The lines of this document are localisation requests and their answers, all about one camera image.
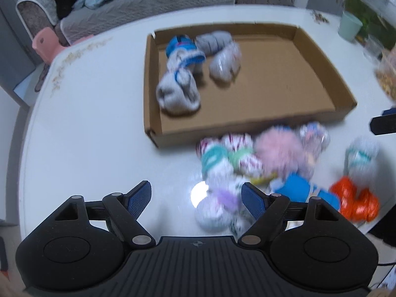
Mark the shallow cardboard box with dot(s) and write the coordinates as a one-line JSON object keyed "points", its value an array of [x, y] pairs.
{"points": [[272, 80]]}

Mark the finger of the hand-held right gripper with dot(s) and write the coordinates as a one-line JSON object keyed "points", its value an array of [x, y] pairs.
{"points": [[383, 124]]}

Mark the green glass tank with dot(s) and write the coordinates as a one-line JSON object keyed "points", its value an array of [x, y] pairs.
{"points": [[371, 15]]}

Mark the clear snack container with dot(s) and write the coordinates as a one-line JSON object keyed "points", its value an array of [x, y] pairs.
{"points": [[386, 77]]}

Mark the pink plastic chair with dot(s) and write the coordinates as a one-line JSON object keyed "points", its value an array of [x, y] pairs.
{"points": [[46, 45]]}

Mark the pastel plastic bag bundle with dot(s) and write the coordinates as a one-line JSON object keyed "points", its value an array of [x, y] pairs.
{"points": [[314, 136]]}

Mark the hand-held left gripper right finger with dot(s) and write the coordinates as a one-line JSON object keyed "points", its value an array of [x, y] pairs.
{"points": [[250, 201]]}

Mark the grey-white bundle with blue tie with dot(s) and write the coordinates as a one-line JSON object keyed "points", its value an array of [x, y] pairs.
{"points": [[176, 96]]}

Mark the white bundle with purple band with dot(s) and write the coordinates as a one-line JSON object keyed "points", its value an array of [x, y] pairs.
{"points": [[210, 215]]}

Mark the green cup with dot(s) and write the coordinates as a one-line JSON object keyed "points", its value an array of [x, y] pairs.
{"points": [[348, 26]]}

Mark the clear plastic bag bundle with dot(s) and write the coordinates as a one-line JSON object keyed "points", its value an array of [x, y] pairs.
{"points": [[224, 63]]}

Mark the grey sock bundle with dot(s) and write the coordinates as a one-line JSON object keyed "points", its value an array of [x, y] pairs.
{"points": [[213, 40]]}

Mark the blue knitted bundle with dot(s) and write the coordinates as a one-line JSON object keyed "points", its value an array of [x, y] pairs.
{"points": [[297, 187]]}

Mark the white bundle with blue mesh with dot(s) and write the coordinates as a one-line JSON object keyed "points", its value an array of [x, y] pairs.
{"points": [[182, 49]]}

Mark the orange plastic bag bundle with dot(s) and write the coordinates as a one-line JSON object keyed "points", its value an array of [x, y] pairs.
{"points": [[368, 207], [343, 196]]}

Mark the white bundle with teal band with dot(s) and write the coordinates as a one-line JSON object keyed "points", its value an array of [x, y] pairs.
{"points": [[360, 154]]}

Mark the plastic bundle with teal tie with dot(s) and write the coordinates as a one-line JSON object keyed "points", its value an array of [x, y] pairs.
{"points": [[213, 158]]}

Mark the pink-striped white bundle green band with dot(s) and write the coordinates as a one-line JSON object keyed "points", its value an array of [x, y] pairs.
{"points": [[244, 144]]}

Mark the pink fluffy pompom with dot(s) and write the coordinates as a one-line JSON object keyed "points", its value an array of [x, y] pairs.
{"points": [[278, 151]]}

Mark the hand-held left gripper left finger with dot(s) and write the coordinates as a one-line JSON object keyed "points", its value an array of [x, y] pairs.
{"points": [[139, 198]]}

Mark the pale yellow item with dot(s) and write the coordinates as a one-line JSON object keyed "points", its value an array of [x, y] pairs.
{"points": [[263, 180]]}

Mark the white mask bundle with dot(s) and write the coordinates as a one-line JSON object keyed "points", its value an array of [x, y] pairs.
{"points": [[239, 224]]}

